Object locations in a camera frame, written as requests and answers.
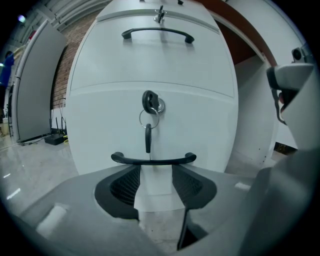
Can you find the black drawer handle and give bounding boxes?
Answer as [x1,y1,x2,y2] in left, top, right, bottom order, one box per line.
[110,151,197,166]
[138,0,185,6]
[121,27,195,45]

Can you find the light grey trousers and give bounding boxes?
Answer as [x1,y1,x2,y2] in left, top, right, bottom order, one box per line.
[239,142,320,256]

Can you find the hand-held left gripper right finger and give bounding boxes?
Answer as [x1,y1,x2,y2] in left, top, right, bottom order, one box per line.
[171,164,262,256]

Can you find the black wifi router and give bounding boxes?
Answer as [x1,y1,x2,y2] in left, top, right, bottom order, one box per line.
[44,116,68,146]

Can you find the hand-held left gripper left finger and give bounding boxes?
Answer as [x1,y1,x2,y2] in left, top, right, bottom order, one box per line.
[13,164,163,256]

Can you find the black drawer keys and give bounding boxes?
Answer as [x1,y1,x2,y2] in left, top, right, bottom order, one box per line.
[153,4,168,25]
[138,89,161,161]

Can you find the white desk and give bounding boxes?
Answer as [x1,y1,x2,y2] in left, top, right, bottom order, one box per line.
[65,0,311,176]

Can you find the grey metal cabinet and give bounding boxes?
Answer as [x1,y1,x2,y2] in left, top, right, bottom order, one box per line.
[13,19,68,144]

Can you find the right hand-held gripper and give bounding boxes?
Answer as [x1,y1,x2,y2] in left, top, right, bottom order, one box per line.
[266,46,320,151]

